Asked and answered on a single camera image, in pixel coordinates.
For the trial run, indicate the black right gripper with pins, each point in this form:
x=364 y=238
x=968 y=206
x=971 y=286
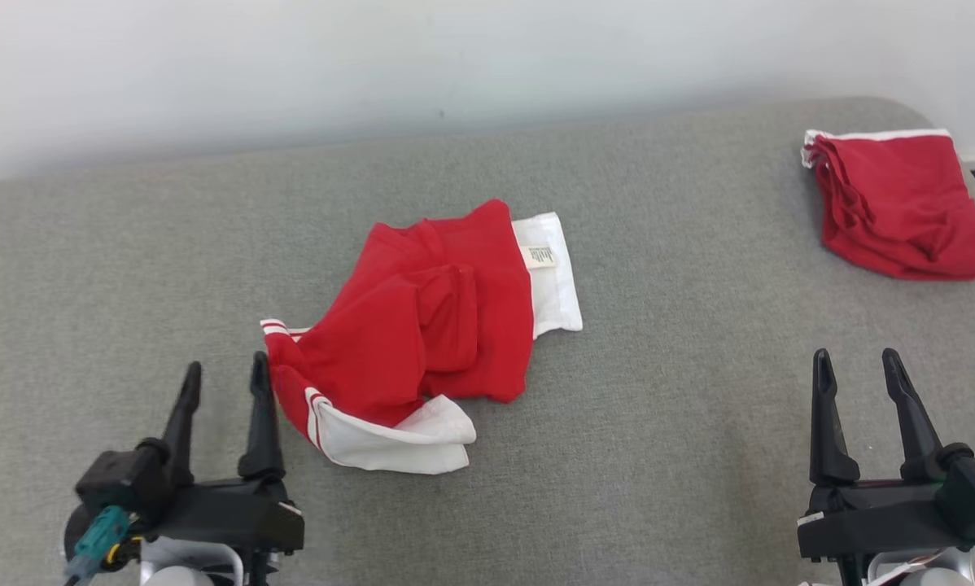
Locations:
x=886 y=517

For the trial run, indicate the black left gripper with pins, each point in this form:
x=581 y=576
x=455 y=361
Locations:
x=219 y=513

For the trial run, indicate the red and white jersey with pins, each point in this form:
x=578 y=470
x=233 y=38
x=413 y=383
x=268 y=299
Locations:
x=422 y=325

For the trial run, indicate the red Bulls 23 shorts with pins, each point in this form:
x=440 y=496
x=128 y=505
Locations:
x=894 y=203

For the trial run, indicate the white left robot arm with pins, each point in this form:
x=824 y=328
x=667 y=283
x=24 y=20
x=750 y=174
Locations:
x=178 y=574

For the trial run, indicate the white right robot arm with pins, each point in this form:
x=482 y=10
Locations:
x=927 y=574

